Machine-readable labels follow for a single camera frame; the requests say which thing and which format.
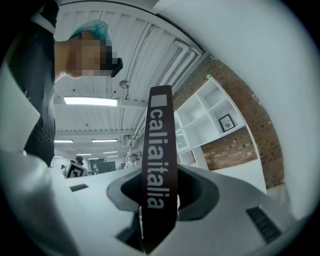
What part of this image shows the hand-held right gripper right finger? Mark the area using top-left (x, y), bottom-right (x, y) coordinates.
top-left (149, 163), bottom-right (301, 256)

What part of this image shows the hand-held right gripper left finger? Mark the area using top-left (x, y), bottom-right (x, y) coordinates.
top-left (0, 149), bottom-right (145, 256)

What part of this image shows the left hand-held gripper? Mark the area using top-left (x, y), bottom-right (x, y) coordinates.
top-left (65, 161), bottom-right (86, 179)

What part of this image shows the brown book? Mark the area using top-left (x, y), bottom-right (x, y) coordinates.
top-left (140, 84), bottom-right (180, 255)

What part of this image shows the dark standing board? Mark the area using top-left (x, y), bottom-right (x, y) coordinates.
top-left (89, 158), bottom-right (117, 175)

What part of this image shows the person's black shirt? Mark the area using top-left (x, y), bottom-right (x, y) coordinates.
top-left (4, 0), bottom-right (61, 167)

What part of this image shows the person's head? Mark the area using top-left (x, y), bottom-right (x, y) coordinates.
top-left (53, 29), bottom-right (113, 82)

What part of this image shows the white shelf unit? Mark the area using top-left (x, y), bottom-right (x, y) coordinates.
top-left (173, 75), bottom-right (267, 193)

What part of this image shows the green hair net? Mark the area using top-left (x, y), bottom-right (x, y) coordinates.
top-left (69, 19), bottom-right (112, 47)

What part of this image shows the white ceiling pipe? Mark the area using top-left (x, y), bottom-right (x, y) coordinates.
top-left (159, 39), bottom-right (201, 86)

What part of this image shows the black picture frame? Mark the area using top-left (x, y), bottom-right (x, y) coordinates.
top-left (218, 113), bottom-right (236, 133)

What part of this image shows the black head camera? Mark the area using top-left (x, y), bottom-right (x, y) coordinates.
top-left (99, 56), bottom-right (124, 78)

